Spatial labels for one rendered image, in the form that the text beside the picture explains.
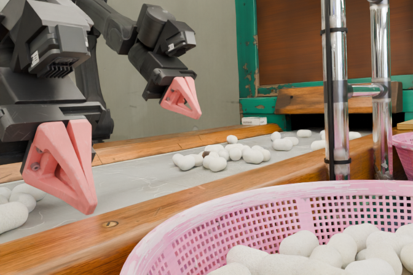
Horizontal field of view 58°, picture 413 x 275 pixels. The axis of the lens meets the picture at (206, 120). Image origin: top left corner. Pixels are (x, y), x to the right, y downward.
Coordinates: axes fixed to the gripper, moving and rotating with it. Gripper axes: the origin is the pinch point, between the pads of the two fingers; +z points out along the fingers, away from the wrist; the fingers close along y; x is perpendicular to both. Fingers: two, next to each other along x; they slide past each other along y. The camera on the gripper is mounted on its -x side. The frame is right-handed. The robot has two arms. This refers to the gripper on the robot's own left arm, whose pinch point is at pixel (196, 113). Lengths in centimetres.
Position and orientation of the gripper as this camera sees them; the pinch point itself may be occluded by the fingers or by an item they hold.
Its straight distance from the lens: 66.1
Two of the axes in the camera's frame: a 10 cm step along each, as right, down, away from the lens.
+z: 6.0, 6.5, -4.7
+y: 6.6, -0.7, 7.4
